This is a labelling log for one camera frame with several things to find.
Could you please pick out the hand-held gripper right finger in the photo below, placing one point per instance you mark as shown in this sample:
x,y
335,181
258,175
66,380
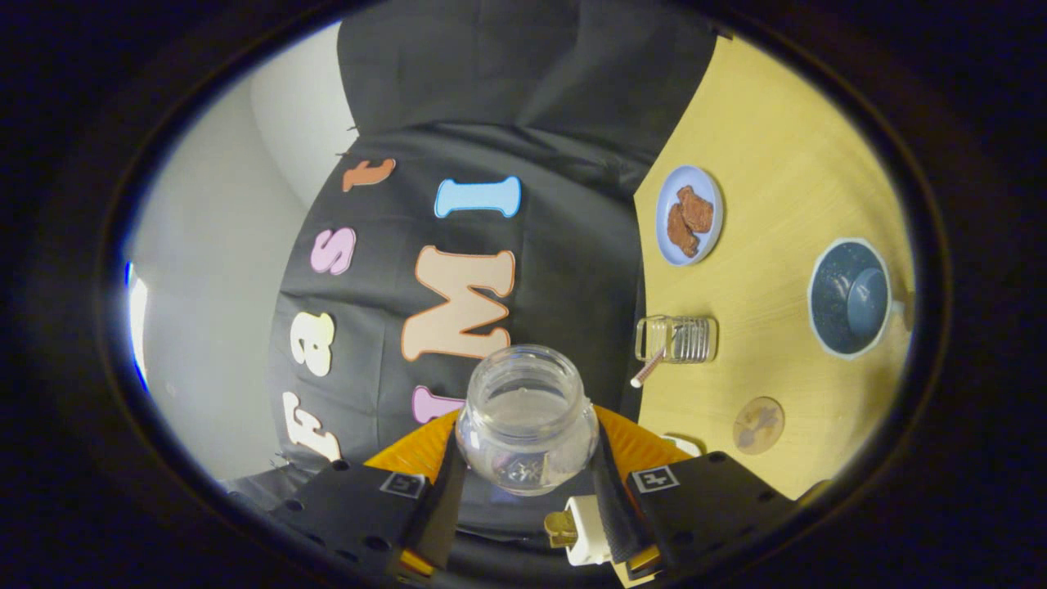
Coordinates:
x,y
617,507

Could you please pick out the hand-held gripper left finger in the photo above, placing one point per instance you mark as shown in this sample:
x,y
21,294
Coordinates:
x,y
446,507

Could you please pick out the clear glass bottle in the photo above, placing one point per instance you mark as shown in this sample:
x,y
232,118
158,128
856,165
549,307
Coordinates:
x,y
527,376

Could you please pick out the round wooden coaster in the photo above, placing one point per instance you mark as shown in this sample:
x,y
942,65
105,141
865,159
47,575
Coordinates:
x,y
758,424

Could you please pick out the dark blue speckled cup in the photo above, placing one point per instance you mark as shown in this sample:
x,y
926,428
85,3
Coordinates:
x,y
834,286

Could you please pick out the white toaster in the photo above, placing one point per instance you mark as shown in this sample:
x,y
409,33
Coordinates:
x,y
590,536

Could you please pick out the white divided tray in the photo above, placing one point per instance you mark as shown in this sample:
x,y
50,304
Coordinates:
x,y
685,445

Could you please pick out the white striped straw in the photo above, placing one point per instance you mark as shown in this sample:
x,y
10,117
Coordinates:
x,y
650,370

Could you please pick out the brown meat piece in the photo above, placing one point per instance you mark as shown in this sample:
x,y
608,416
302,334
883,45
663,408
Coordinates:
x,y
681,235
697,209

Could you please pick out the light blue plate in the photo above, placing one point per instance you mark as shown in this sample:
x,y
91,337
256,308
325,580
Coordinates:
x,y
667,188

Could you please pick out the ceiling light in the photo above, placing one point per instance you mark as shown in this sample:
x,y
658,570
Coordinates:
x,y
137,319

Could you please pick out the wooden table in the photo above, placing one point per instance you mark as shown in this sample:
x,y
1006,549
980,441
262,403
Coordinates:
x,y
777,164

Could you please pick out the black backdrop cloth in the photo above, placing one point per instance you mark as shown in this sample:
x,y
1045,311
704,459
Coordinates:
x,y
523,82

